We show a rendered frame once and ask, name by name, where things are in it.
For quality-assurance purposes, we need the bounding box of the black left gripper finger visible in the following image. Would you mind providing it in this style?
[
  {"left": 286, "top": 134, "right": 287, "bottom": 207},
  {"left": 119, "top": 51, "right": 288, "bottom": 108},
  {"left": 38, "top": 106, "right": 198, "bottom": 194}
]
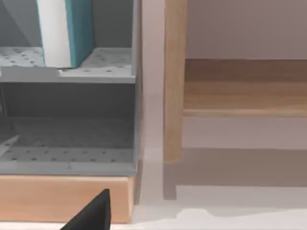
[{"left": 59, "top": 188, "right": 111, "bottom": 230}]

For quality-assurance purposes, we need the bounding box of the pale wooden drawer front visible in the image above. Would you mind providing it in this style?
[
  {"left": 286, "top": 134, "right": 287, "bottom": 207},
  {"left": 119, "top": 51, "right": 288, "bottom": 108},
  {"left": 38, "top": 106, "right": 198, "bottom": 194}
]
[{"left": 0, "top": 174, "right": 138, "bottom": 225}]

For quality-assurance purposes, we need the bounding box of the grey pierced shelf cabinet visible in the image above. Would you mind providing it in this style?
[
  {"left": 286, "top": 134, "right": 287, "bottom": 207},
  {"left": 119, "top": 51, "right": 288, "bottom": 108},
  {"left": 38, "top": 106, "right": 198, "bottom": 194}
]
[{"left": 0, "top": 0, "right": 142, "bottom": 177}]

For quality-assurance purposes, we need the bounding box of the open wooden shelf unit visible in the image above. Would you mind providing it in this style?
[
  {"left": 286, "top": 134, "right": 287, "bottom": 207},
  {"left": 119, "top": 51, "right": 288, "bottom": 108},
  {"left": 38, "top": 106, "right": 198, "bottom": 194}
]
[{"left": 163, "top": 0, "right": 307, "bottom": 166}]

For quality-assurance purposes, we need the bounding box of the teal and white book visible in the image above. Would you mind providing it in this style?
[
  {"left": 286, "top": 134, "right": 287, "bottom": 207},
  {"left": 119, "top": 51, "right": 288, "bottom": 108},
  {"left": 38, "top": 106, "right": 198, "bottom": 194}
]
[{"left": 35, "top": 0, "right": 94, "bottom": 69}]

